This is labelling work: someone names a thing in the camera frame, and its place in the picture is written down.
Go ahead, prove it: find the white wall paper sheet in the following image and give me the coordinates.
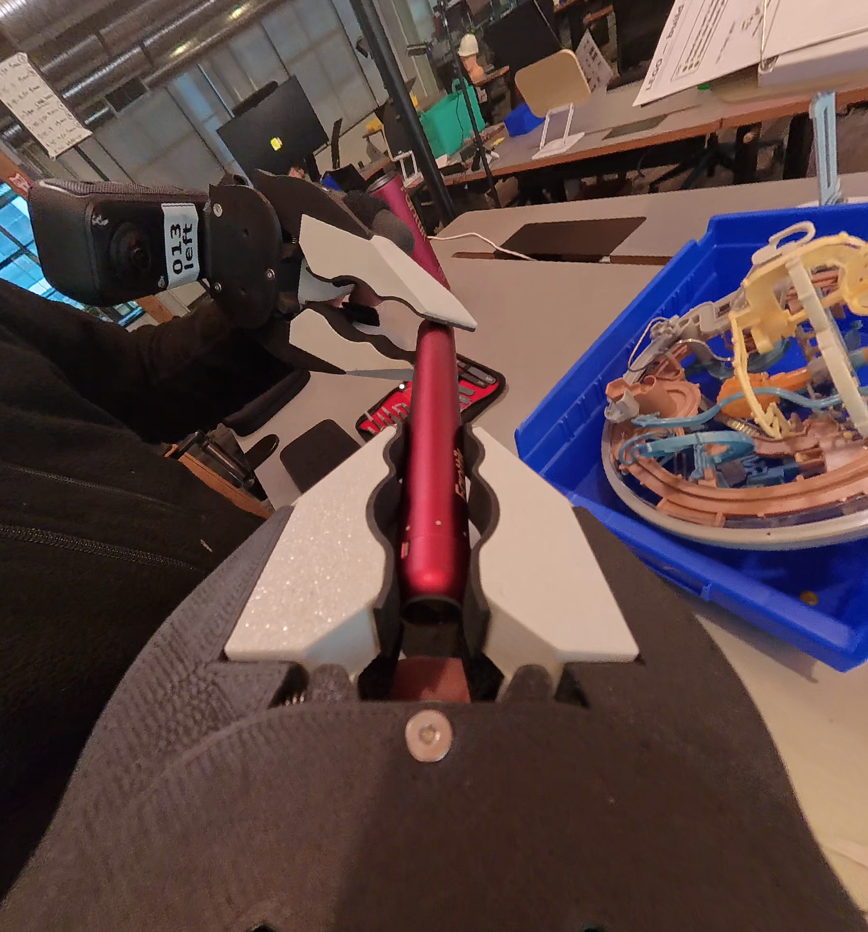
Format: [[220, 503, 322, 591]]
[[0, 51, 93, 159]]

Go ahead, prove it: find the wooden white book stand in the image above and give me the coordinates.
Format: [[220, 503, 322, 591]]
[[718, 0, 868, 206]]

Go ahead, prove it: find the small wooden book stand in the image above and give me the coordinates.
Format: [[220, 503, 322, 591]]
[[514, 50, 595, 160]]

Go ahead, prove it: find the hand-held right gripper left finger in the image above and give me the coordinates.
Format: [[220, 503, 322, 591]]
[[223, 424, 406, 667]]

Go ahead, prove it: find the red black tweezers case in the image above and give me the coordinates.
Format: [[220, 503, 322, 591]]
[[356, 354, 506, 441]]

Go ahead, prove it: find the black metal pole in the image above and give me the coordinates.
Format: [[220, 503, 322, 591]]
[[349, 0, 458, 228]]

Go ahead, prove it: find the plastic marble maze toy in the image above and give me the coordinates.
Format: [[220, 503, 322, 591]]
[[601, 224, 868, 550]]

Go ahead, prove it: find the person's black jacket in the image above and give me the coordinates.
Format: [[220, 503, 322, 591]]
[[0, 266, 275, 932]]

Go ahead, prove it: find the long grey background table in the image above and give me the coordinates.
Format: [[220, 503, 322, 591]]
[[445, 76, 868, 190]]

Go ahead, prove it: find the printed instruction sheet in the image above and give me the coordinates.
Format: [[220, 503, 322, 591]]
[[633, 0, 868, 106]]

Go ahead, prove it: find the red electric screwdriver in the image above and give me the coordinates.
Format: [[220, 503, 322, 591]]
[[398, 319, 473, 627]]

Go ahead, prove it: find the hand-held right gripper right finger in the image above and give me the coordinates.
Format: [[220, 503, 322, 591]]
[[463, 424, 640, 667]]

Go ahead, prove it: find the black computer monitor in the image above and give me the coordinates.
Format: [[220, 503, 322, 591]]
[[216, 75, 331, 183]]

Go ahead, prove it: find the black desk mat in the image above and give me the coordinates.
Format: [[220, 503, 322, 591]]
[[280, 420, 362, 492]]

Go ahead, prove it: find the blue plastic bin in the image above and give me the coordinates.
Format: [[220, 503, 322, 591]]
[[516, 200, 868, 672]]

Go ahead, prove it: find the white cable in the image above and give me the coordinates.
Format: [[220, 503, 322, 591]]
[[434, 232, 544, 262]]

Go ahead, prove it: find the magenta metal tube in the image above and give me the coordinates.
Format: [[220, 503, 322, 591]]
[[368, 173, 451, 291]]

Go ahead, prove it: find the person's left forearm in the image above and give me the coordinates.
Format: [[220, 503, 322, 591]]
[[124, 291, 297, 380]]

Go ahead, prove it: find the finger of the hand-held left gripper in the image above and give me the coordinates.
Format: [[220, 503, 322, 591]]
[[296, 213, 479, 331], [287, 304, 416, 382]]

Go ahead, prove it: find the green tote bag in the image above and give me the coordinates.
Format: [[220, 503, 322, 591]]
[[418, 79, 487, 158]]

